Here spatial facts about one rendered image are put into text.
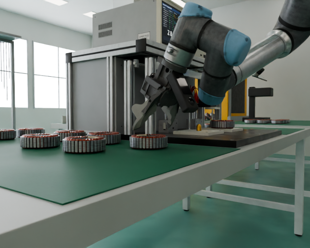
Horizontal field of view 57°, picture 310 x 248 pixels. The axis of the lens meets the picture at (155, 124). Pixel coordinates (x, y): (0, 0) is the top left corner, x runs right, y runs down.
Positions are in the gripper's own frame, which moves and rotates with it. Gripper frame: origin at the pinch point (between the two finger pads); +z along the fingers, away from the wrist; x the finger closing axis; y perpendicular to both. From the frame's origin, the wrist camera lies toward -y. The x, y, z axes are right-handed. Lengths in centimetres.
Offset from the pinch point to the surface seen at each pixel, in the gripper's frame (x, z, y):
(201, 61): -56, -16, 32
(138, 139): 5.4, 2.2, -0.6
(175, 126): -35.3, 10.2, 16.7
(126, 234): -72, 115, 40
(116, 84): -11.3, 0.7, 33.7
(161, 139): 0.7, 0.3, -4.4
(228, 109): -367, 76, 152
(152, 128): -14.3, 6.9, 11.4
